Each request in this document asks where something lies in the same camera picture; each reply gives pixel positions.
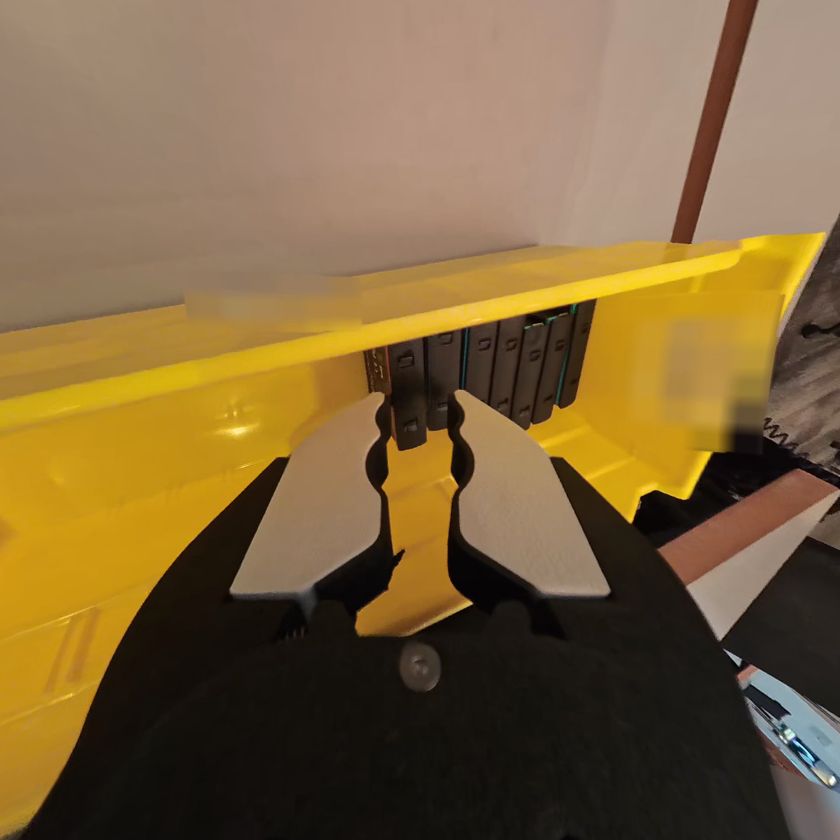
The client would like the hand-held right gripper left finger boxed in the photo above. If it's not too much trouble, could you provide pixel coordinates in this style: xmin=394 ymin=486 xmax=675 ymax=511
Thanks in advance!
xmin=229 ymin=390 xmax=397 ymax=602

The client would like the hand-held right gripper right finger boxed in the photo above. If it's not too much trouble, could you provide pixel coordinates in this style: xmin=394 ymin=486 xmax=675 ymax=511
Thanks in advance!
xmin=447 ymin=389 xmax=613 ymax=602

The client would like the red-edged black battery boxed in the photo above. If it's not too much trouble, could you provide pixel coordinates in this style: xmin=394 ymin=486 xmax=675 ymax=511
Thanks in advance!
xmin=390 ymin=336 xmax=431 ymax=454

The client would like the yellow plastic bin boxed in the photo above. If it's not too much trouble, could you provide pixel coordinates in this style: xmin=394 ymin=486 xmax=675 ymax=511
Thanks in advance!
xmin=0 ymin=234 xmax=830 ymax=804

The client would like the row of black batteries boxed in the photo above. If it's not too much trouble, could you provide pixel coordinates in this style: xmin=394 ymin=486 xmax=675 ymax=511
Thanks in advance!
xmin=423 ymin=300 xmax=599 ymax=427

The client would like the grey white device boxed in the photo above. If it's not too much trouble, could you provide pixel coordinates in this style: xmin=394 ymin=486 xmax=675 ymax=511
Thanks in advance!
xmin=738 ymin=667 xmax=840 ymax=791

